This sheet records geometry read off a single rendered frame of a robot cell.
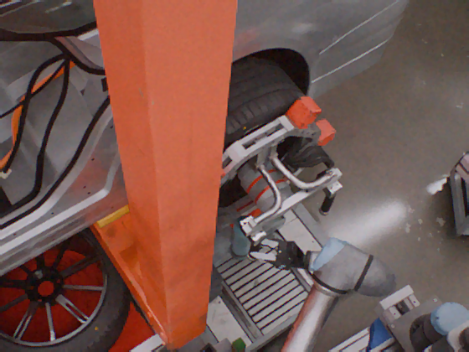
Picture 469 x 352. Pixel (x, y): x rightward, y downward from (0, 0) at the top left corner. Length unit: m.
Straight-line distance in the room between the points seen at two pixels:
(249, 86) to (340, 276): 0.77
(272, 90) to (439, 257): 1.52
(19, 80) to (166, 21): 1.70
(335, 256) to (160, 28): 1.12
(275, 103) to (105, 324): 1.07
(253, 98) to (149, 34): 1.38
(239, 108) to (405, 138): 1.67
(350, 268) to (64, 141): 1.10
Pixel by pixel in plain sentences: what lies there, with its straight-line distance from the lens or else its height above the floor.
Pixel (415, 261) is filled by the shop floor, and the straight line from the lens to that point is 3.44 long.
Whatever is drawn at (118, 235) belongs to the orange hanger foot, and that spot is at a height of 0.68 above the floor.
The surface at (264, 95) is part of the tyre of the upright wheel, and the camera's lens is 2.30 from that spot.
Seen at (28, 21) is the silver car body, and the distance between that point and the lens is 1.69.
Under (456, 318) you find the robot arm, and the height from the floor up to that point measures 1.05.
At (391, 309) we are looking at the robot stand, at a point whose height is 0.77.
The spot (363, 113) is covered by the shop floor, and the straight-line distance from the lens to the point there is 3.78.
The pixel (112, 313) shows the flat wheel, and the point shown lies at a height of 0.50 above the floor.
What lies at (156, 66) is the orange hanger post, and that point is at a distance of 0.98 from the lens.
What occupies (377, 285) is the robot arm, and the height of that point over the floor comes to 1.29.
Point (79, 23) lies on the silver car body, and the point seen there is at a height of 1.74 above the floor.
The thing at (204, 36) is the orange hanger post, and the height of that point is 2.27.
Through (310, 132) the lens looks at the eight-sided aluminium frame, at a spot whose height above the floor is 1.00.
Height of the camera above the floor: 3.03
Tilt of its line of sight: 62 degrees down
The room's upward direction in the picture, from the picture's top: 7 degrees clockwise
